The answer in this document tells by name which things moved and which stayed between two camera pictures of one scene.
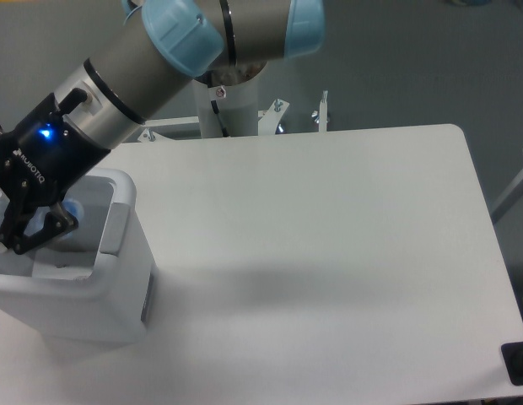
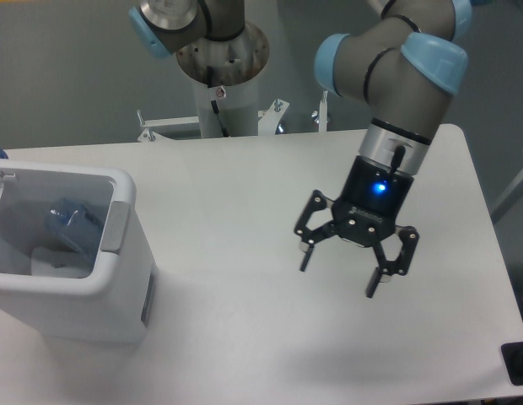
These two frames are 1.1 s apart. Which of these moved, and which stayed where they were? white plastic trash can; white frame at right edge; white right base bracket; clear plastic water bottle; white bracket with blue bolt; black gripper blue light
Moved: black gripper blue light; clear plastic water bottle
Stayed: white frame at right edge; white bracket with blue bolt; white plastic trash can; white right base bracket
